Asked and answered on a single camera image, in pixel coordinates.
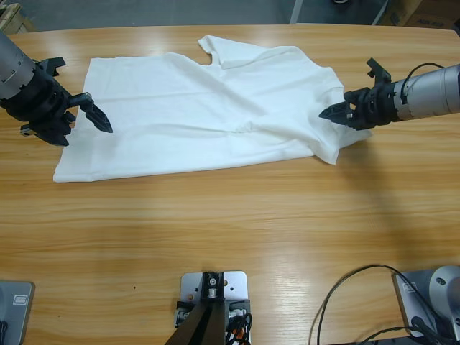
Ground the white upright pole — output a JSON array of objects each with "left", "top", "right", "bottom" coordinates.
[{"left": 289, "top": 0, "right": 305, "bottom": 24}]

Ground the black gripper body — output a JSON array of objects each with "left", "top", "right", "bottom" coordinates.
[
  {"left": 0, "top": 68, "right": 93, "bottom": 142},
  {"left": 344, "top": 82, "right": 404, "bottom": 132}
]

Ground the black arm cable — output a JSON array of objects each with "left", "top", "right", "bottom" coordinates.
[{"left": 401, "top": 63, "right": 446, "bottom": 106}]

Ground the brown cardboard box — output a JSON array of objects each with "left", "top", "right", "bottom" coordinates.
[{"left": 380, "top": 0, "right": 423, "bottom": 26}]

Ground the long black cable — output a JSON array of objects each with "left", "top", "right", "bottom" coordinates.
[{"left": 310, "top": 264, "right": 396, "bottom": 345}]

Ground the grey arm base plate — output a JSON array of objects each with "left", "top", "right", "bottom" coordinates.
[
  {"left": 392, "top": 269, "right": 460, "bottom": 339},
  {"left": 0, "top": 280, "right": 36, "bottom": 345}
]

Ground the dark printed box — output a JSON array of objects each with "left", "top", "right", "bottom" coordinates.
[{"left": 405, "top": 0, "right": 457, "bottom": 29}]

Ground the dark camera post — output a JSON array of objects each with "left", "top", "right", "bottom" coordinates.
[{"left": 167, "top": 272, "right": 227, "bottom": 345}]

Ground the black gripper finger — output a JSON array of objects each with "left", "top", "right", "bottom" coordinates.
[
  {"left": 319, "top": 109, "right": 351, "bottom": 125},
  {"left": 46, "top": 124, "right": 71, "bottom": 147},
  {"left": 84, "top": 102, "right": 114, "bottom": 134},
  {"left": 319, "top": 102, "right": 351, "bottom": 118}
]

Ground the white slanted leg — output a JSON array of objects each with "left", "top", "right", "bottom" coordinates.
[{"left": 372, "top": 0, "right": 391, "bottom": 25}]

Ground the orange and black cable bunch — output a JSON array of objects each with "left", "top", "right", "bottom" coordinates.
[{"left": 225, "top": 311, "right": 254, "bottom": 345}]

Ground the thin twisted cable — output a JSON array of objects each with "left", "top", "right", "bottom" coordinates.
[{"left": 359, "top": 326, "right": 410, "bottom": 345}]

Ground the white t-shirt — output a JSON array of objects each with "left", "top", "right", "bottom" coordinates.
[{"left": 52, "top": 34, "right": 373, "bottom": 184}]

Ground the thin black wire bundle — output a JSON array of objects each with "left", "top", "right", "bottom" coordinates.
[{"left": 409, "top": 314, "right": 460, "bottom": 345}]

